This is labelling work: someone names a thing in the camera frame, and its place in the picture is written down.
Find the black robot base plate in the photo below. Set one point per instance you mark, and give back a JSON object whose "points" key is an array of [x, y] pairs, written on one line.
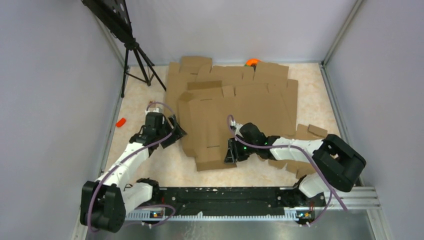
{"points": [[234, 201]]}

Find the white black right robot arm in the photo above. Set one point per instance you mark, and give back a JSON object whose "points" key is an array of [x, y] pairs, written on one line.
{"points": [[336, 165]]}

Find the small orange block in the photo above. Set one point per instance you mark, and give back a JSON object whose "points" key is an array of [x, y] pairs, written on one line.
{"points": [[120, 122]]}

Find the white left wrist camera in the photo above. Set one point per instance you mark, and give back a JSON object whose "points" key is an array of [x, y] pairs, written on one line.
{"points": [[153, 108]]}

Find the black tripod music stand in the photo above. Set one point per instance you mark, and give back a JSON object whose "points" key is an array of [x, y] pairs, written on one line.
{"points": [[114, 15]]}

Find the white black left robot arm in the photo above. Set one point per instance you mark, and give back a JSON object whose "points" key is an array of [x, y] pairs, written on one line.
{"points": [[105, 202]]}

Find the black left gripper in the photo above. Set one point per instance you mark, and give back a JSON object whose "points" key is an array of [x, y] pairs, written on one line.
{"points": [[173, 137]]}

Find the brown cardboard box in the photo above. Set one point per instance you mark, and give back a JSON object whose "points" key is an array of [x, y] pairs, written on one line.
{"points": [[203, 110]]}

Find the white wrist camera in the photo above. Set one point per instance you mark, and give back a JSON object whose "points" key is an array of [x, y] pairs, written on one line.
{"points": [[236, 127], [153, 108]]}

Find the orange green toy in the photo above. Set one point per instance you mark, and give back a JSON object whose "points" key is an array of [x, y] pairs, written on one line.
{"points": [[252, 62]]}

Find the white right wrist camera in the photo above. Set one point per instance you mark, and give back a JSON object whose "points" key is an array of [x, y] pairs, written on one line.
{"points": [[236, 127]]}

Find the flat cardboard sheet pile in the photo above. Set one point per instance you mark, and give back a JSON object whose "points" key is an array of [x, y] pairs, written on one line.
{"points": [[201, 69]]}

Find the white slotted cable duct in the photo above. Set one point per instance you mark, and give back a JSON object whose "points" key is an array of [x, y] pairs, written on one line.
{"points": [[148, 215]]}

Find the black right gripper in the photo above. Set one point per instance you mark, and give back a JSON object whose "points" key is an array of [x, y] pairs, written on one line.
{"points": [[233, 145]]}

